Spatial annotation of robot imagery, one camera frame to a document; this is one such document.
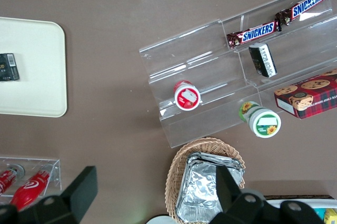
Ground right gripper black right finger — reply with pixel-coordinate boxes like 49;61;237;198
210;165;266;224

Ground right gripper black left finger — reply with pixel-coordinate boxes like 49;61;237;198
34;166;98;224

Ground aluminium foil tray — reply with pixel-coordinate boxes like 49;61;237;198
186;151;246;180
175;162;244;223

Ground oval wicker basket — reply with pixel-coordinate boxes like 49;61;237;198
164;136;246;222

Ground white rectangular snack tray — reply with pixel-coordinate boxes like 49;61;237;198
265;198;337;224

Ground beige plastic tray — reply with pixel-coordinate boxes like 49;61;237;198
0;16;68;118

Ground clear acrylic bottle rack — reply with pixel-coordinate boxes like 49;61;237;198
0;156;63;205

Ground red cola bottle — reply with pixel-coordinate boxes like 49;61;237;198
0;165;26;196
9;169;53;210

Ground green sunflower yogurt cup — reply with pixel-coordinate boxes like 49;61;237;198
239;101;282;139

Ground teal snack pack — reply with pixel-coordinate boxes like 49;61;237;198
314;207;328;220

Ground red strawberry yogurt cup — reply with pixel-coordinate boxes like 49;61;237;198
173;80;204;111

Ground yellow snack pack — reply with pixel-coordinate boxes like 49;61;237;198
324;208;337;224

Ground tartan chocolate chip cookie box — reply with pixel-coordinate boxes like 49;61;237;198
273;68;337;120

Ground black and white small box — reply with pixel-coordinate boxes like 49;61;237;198
248;43;277;78

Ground small black carton box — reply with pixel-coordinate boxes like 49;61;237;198
0;53;21;82

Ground clear acrylic tiered shelf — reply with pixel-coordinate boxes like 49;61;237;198
221;0;337;130
138;18;260;149

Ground Snickers chocolate bar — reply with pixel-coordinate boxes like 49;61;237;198
275;0;330;26
226;20;284;50

